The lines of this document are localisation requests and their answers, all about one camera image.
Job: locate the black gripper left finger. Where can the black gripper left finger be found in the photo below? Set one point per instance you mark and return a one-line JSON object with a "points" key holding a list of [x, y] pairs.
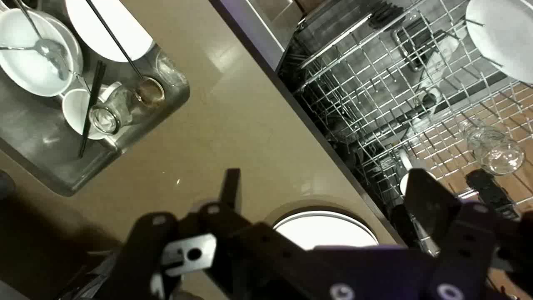
{"points": [[167, 260]]}

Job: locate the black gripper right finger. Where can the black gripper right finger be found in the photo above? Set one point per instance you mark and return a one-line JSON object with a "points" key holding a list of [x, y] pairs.
{"points": [[471, 250]]}

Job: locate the white dinner plate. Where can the white dinner plate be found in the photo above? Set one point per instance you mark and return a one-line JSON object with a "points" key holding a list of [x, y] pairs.
{"points": [[505, 33], [326, 230]]}

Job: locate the stainless dishwasher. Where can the stainless dishwasher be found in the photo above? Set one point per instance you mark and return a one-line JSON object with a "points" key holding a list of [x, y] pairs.
{"points": [[276, 21]]}

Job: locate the clear drinking glass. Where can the clear drinking glass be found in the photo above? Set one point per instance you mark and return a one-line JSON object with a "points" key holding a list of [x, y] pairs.
{"points": [[496, 150]]}

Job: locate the clear glass jar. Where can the clear glass jar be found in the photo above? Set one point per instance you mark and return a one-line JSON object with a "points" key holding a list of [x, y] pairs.
{"points": [[110, 108]]}

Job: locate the stainless kitchen sink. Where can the stainless kitchen sink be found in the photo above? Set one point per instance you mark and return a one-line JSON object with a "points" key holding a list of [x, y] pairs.
{"points": [[43, 150]]}

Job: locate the black chopstick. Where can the black chopstick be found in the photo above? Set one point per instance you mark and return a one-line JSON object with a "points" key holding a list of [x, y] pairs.
{"points": [[113, 35], [92, 108]]}

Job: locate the small white cup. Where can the small white cup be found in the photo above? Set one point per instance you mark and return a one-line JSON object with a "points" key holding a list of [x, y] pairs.
{"points": [[75, 108]]}

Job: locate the white cup in rack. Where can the white cup in rack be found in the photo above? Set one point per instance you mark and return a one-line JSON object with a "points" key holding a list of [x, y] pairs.
{"points": [[441, 66]]}

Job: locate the metal spoon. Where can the metal spoon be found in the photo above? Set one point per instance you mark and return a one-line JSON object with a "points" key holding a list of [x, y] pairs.
{"points": [[52, 55]]}

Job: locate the white bowl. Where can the white bowl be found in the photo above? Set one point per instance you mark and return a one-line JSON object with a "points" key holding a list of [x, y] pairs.
{"points": [[25, 68]]}

